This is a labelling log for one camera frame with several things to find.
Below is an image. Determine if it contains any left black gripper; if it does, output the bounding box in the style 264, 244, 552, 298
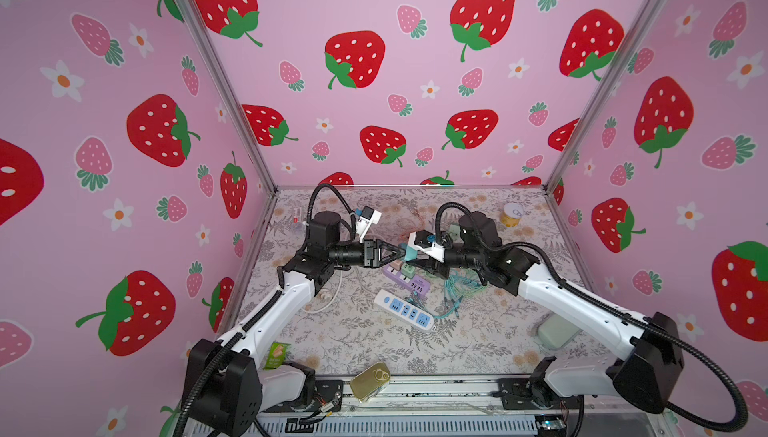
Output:
326, 240, 402, 273

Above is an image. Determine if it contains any blue charger plug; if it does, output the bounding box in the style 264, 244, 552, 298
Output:
403, 244, 418, 262

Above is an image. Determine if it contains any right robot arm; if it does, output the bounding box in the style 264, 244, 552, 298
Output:
408, 202, 749, 432

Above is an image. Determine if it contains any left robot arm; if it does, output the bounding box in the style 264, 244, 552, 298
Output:
173, 205, 405, 436

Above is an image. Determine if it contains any purple power strip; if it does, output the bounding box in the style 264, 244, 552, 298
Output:
382, 267, 431, 299

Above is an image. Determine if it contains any white blue power strip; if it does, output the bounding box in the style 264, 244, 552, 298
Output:
374, 289, 435, 331

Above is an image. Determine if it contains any clear plastic small box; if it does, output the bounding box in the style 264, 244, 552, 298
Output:
290, 208, 305, 228

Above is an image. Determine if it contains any yellow tin can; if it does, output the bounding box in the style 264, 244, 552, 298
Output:
501, 202, 525, 228

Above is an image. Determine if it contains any gold sardine tin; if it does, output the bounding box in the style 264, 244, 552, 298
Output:
349, 362, 391, 402

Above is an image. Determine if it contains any green snack packet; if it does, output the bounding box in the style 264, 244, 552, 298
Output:
264, 342, 290, 370

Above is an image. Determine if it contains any pale green soap box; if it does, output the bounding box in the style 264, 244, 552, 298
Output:
535, 313, 581, 350

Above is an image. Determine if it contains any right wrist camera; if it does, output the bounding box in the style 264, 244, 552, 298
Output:
417, 238, 445, 262

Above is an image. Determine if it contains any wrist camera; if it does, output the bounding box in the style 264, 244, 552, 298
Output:
355, 206, 382, 243
417, 238, 445, 262

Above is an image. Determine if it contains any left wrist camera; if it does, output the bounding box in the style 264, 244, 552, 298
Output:
355, 206, 382, 243

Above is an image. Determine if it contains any green cable tangle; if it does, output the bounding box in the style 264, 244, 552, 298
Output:
434, 271, 487, 321

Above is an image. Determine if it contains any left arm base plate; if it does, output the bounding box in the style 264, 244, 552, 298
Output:
266, 379, 344, 413

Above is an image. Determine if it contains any aluminium front rail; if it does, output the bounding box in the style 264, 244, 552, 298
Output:
173, 374, 676, 437

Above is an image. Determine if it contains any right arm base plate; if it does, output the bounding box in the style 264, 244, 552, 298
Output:
492, 377, 580, 411

